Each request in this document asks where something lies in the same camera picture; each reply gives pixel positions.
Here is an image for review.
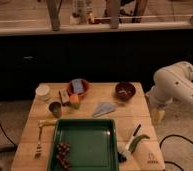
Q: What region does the grey blue towel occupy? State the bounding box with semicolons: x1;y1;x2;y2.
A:
92;102;116;117

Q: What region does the green cucumber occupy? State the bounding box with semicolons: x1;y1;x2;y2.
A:
129;134;150;154

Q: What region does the blue sponge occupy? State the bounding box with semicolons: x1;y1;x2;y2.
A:
72;79;84;94

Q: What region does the black cable right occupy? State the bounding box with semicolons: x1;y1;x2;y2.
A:
159;134;193;171

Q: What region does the white plastic cup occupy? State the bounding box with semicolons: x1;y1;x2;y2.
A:
35;84;50;101

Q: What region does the brown wooden block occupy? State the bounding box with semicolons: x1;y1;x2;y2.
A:
59;89;70;106

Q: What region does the dark metal cup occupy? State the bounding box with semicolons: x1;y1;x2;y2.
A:
49;102;62;118

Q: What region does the dark red bowl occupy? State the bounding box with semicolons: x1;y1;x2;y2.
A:
115;82;136;101

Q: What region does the black cable left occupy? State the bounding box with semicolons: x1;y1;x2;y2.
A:
0;105;19;153

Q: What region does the yellow handled fork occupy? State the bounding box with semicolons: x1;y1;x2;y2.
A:
34;119;57;159

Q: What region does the orange bowl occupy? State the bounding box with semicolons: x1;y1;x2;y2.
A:
67;78;89;97

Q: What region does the green plastic tray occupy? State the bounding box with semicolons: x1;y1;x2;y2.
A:
47;119;119;171

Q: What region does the dark red grape bunch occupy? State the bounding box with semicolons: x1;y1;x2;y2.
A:
56;143;70;171

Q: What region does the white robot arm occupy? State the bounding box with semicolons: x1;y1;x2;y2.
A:
146;61;193;125

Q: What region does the black cable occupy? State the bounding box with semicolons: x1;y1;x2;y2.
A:
0;105;19;153
159;134;193;171

